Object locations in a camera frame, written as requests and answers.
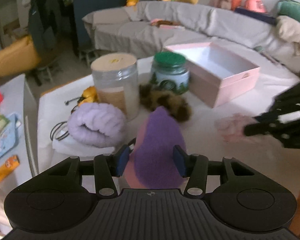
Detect lavender fluffy headband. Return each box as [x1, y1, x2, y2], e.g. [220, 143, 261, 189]
[67, 103, 127, 148]

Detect purple pink soft toy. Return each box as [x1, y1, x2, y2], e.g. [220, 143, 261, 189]
[123, 107, 186, 189]

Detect white cloth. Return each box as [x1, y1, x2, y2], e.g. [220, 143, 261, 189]
[52, 135, 115, 157]

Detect black hair ties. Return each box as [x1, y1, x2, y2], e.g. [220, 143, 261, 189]
[49, 121, 70, 142]

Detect pink fluffy scrunchie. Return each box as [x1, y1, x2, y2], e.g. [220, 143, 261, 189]
[215, 113, 257, 142]

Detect brown furry tail keychain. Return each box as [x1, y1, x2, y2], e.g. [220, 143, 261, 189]
[139, 83, 192, 122]

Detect cream blanket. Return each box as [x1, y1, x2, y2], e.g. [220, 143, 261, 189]
[276, 16, 300, 56]

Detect pink cardboard box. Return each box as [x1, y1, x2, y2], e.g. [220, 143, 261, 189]
[165, 42, 260, 108]

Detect tall clear jar beige lid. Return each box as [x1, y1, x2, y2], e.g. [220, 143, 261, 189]
[91, 53, 140, 120]

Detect orange snack packet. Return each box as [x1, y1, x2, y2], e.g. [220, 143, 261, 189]
[0, 155, 20, 183]

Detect green lid glass jar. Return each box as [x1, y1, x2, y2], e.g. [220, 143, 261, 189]
[149, 51, 190, 95]

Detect blue picture book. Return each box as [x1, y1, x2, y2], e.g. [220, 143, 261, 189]
[0, 112, 21, 158]

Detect green cushion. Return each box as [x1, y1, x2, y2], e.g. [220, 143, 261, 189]
[277, 0, 300, 23]

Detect grey side table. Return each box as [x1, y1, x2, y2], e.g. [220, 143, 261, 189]
[0, 73, 39, 238]

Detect pink plush toy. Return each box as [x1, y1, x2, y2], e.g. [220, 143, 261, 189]
[244, 0, 267, 13]

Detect yellow armchair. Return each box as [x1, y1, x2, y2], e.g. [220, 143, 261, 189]
[0, 35, 42, 77]

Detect grey covered sofa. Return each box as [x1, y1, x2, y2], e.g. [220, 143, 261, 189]
[82, 1, 300, 76]

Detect dark jackets on rack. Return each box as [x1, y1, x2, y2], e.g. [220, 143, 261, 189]
[27, 0, 71, 57]

